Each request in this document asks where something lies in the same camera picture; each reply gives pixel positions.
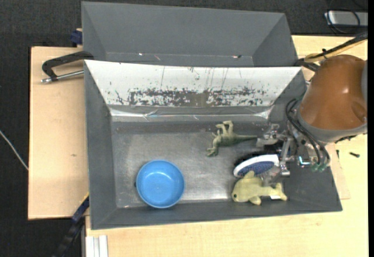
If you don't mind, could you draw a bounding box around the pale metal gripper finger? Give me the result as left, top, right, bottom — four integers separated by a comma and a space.
256, 124, 286, 148
262, 162, 291, 188

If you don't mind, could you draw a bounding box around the yellow plush dolphin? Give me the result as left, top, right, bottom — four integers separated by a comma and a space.
231, 170, 288, 206

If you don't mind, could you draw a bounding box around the green toy dinosaur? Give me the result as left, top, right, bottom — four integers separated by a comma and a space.
206, 120, 258, 158

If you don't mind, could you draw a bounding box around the grey metal bin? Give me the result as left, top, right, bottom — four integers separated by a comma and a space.
81, 1, 343, 230

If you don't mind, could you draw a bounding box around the blue bowl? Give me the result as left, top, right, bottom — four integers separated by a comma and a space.
136, 159, 185, 209

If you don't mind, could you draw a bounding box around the pale wood flat board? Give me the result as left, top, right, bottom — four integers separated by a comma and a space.
27, 45, 351, 220

